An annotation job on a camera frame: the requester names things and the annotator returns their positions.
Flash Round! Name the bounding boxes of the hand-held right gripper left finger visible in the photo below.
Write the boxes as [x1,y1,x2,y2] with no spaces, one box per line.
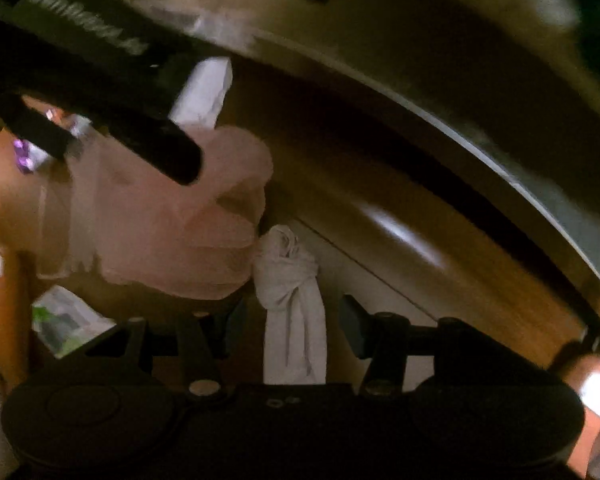
[84,296,250,403]

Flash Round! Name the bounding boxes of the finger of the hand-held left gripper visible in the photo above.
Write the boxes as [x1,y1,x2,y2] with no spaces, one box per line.
[0,15,204,187]
[0,92,83,162]

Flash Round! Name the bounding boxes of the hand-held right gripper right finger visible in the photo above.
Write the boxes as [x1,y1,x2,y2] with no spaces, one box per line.
[338,294,503,404]

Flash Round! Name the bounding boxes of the white paper piece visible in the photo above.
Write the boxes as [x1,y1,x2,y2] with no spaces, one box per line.
[169,56,234,130]

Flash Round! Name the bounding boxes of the pink cloth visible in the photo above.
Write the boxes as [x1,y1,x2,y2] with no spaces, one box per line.
[36,124,275,302]

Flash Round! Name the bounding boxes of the purple foil wrapper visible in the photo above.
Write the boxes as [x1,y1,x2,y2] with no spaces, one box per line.
[12,137,37,175]

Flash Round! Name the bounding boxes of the green white wrapper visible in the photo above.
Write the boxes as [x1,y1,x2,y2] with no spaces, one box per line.
[30,284,117,360]

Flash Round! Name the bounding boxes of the person's foot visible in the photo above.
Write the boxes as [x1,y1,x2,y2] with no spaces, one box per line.
[549,352,600,477]

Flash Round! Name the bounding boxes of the metal stool frame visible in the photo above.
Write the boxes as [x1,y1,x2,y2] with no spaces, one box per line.
[240,25,600,356]

